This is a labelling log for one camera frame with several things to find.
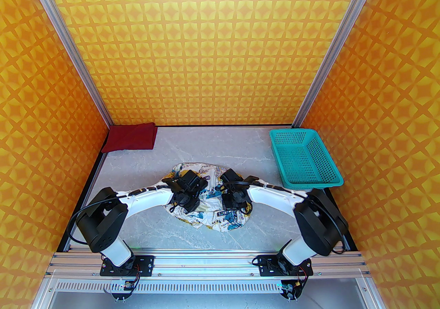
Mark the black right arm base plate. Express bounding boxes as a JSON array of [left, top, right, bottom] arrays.
[[258, 254, 315, 277]]

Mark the white printed shirt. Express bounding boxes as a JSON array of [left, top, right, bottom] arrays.
[[162, 162, 253, 231]]

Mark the aluminium front rail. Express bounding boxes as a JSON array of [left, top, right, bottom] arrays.
[[46, 250, 370, 279]]

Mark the slotted metal cable tray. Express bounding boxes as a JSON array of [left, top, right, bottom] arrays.
[[52, 278, 371, 295]]

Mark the maroon shirt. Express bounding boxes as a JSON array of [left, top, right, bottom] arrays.
[[102, 123, 158, 153]]

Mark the small controller board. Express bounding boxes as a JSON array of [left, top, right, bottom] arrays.
[[278, 279, 306, 301], [103, 278, 139, 302]]

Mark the black base cable loop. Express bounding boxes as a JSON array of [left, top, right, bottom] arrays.
[[252, 250, 275, 267]]

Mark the aluminium frame post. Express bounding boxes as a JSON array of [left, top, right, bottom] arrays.
[[291, 0, 388, 129], [17, 0, 116, 133]]

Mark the teal plastic laundry basket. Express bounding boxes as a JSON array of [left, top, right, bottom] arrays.
[[269, 128, 344, 188]]

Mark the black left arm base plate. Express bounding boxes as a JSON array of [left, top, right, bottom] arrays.
[[100, 254, 154, 277]]

